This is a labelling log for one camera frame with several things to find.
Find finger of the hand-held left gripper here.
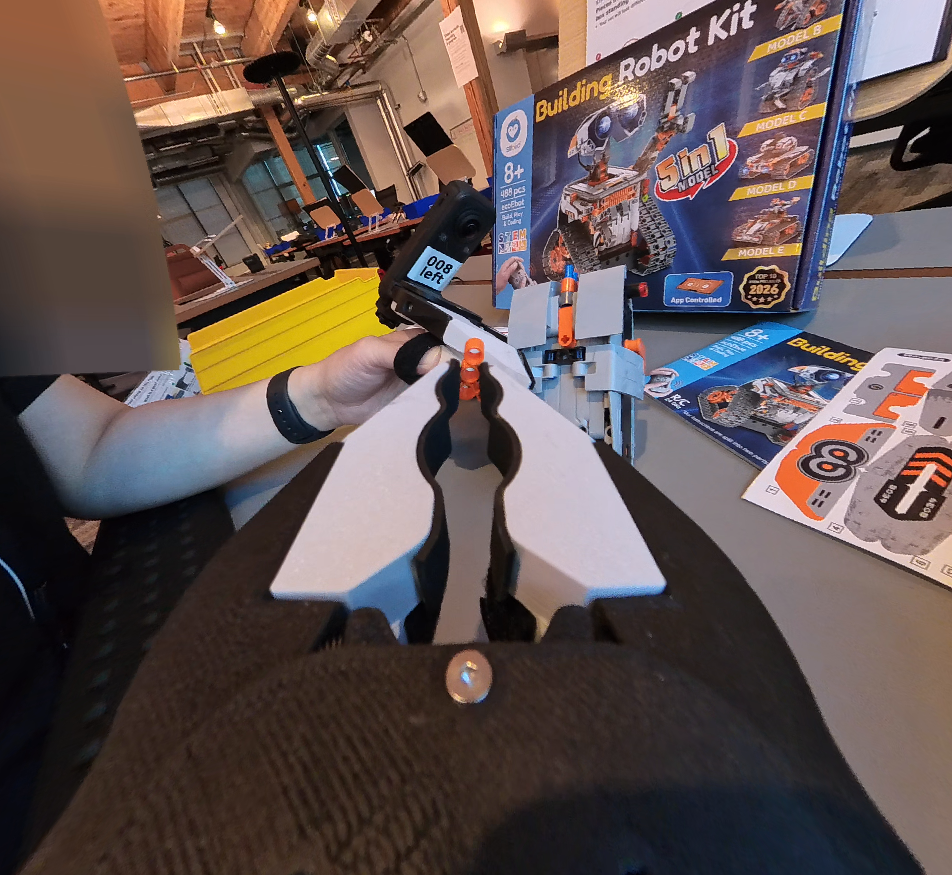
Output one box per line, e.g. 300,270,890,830
430,313,536,392

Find brown bag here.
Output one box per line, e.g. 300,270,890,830
165,243,224,305

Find white paper notice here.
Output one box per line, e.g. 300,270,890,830
437,6,480,89

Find laminated instruction sheet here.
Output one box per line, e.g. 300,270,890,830
122,362,203,409

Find black pole with disc top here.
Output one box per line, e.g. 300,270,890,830
242,51,373,272

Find black wristband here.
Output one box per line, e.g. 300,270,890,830
265,367,336,446

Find robot kit box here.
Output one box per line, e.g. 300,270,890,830
492,0,873,314

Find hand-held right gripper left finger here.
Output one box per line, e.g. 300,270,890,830
268,360,456,644

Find grey desk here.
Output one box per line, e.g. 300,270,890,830
175,272,952,875
811,205,952,288

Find orange toy connector piece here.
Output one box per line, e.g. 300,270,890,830
459,339,486,401

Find wooden top desk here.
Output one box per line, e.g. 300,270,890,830
175,257,321,329
305,216,425,269

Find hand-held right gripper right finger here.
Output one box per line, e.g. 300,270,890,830
478,362,668,632

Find sticker sheet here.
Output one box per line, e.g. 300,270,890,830
741,347,952,591

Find pale blue pad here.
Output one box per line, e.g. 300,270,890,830
824,213,874,270

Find yellow plastic bin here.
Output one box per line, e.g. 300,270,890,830
186,267,395,396

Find grey toy robot model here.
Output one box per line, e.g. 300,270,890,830
508,265,648,463

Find person's left forearm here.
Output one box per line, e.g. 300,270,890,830
18,373,287,519

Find person's left hand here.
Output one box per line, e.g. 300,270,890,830
289,328,449,435

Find blue cover booklet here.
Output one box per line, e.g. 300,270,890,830
643,323,873,472

